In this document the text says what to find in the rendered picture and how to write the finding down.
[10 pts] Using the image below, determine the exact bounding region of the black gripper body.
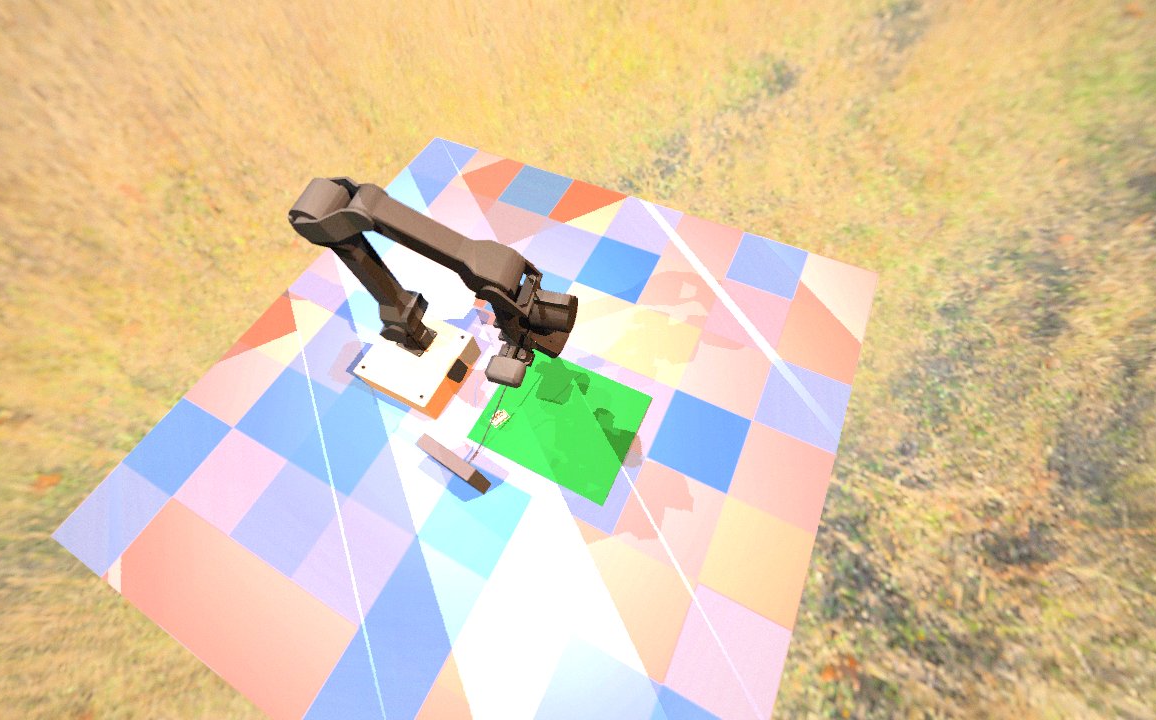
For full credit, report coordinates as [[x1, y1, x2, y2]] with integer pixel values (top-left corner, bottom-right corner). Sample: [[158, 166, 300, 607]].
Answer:
[[484, 318, 533, 389]]

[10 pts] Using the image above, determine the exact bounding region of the black square cooling fan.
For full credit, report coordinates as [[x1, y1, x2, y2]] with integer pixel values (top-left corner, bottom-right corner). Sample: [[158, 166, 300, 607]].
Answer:
[[415, 433, 492, 495]]

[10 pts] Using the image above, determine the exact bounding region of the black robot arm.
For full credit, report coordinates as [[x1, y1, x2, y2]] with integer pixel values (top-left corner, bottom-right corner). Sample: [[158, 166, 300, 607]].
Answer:
[[287, 176, 578, 358]]

